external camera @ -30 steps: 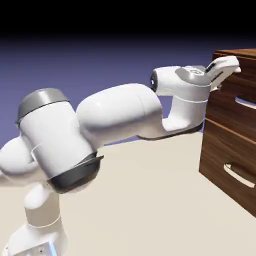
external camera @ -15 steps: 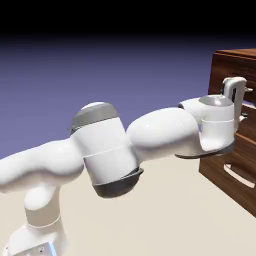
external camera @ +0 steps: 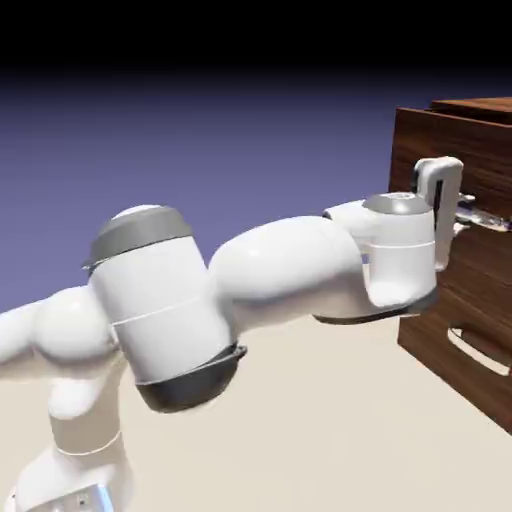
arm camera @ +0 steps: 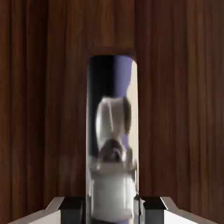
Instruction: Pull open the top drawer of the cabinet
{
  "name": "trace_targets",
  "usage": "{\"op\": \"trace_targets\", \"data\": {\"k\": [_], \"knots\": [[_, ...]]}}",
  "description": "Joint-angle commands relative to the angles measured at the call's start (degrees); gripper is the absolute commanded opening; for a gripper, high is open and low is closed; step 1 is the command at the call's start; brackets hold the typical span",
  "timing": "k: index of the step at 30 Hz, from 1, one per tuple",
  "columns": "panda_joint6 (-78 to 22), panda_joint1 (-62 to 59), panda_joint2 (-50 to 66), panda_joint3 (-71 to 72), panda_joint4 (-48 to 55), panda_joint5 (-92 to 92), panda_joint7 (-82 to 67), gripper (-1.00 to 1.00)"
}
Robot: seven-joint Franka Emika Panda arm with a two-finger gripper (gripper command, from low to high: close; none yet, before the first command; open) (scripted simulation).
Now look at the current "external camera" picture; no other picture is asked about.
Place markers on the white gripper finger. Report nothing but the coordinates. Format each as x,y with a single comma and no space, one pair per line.
467,197
460,228

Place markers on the dark wood drawer front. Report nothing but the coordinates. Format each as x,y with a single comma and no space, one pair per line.
432,332
484,156

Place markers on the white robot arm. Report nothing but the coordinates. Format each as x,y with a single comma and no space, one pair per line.
160,280

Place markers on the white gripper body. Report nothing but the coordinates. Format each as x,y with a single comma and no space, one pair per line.
447,176

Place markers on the dark wood cabinet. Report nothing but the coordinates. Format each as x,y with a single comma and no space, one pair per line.
480,260

